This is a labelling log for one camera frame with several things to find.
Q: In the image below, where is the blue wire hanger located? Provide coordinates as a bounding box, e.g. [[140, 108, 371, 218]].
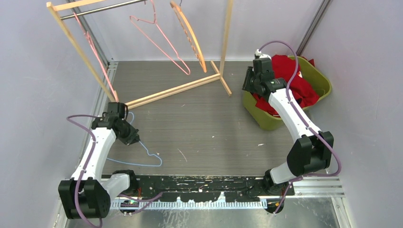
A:
[[105, 112, 163, 168]]

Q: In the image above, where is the red garment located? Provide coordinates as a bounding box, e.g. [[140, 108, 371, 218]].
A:
[[253, 54, 321, 118]]

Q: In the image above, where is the wooden hanger with metal hook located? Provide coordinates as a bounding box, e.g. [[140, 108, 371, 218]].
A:
[[170, 0, 207, 73]]

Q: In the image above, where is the pink wire hanger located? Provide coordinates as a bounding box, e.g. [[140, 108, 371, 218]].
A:
[[74, 13, 119, 102]]

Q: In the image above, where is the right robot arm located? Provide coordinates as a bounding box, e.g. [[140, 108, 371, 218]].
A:
[[242, 57, 334, 195]]

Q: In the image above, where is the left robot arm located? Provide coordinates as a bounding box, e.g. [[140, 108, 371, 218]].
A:
[[58, 102, 140, 219]]

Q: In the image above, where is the crumpled red cloth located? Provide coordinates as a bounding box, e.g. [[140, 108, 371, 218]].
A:
[[308, 59, 315, 67]]

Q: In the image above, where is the green plastic laundry basket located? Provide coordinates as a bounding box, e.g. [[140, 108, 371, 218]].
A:
[[242, 55, 332, 131]]

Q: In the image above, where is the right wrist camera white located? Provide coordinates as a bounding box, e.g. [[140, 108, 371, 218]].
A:
[[254, 49, 271, 59]]

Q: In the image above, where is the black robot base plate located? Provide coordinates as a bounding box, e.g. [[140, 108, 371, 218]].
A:
[[123, 175, 295, 202]]

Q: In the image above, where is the aluminium corner rail right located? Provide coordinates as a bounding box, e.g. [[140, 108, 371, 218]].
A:
[[296, 0, 333, 56]]

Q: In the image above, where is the aluminium floor rail front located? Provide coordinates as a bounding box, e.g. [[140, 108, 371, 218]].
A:
[[58, 176, 345, 211]]

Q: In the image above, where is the metal clothes rail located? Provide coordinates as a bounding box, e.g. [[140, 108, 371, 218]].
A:
[[47, 0, 145, 20]]

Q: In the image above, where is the wooden clothes rack frame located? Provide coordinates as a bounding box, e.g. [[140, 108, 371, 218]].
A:
[[46, 0, 233, 109]]

